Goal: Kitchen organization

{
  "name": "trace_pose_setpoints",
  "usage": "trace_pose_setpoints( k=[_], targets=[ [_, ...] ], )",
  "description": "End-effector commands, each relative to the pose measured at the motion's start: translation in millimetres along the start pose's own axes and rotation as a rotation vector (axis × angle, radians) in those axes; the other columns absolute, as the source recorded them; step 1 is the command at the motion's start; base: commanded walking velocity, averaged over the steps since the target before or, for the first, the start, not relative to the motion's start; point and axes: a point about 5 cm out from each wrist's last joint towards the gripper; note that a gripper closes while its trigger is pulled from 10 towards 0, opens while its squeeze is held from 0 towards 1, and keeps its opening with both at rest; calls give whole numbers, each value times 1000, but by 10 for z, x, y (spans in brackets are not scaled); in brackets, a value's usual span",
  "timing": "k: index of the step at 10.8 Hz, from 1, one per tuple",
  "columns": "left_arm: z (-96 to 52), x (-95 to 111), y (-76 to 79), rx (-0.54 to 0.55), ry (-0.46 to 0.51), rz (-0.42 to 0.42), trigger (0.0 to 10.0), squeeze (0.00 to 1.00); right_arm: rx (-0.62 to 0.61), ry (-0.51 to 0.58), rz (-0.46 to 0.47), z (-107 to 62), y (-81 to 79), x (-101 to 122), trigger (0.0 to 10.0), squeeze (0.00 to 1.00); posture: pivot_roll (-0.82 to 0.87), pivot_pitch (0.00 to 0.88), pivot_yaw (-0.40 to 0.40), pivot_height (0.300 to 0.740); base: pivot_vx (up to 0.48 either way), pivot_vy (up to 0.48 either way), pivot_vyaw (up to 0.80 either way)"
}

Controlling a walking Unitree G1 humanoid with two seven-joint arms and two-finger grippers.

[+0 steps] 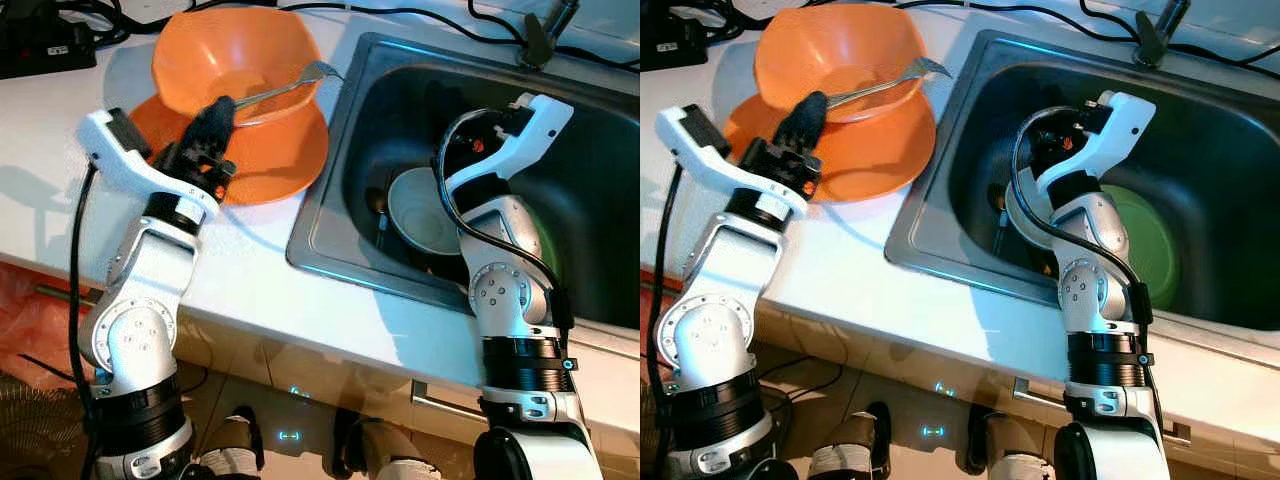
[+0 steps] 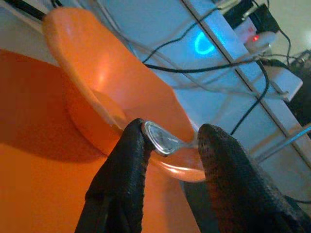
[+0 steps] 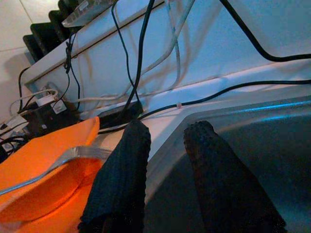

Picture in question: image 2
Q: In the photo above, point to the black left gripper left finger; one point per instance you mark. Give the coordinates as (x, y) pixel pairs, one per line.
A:
(121, 174)

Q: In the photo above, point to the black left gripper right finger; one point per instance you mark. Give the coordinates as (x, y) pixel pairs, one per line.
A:
(230, 182)

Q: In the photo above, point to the metal spoon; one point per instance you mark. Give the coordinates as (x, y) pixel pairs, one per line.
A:
(160, 138)

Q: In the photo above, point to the orange plastic bowl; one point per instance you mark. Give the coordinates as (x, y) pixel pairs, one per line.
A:
(109, 60)

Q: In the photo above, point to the orange plastic plate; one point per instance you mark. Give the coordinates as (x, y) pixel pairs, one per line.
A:
(36, 170)

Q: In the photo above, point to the white box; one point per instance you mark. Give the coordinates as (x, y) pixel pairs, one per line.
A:
(286, 82)

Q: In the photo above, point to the white power strip red light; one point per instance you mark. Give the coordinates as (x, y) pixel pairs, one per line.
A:
(260, 40)

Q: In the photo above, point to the black power adapter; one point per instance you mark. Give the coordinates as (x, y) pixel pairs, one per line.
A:
(264, 17)

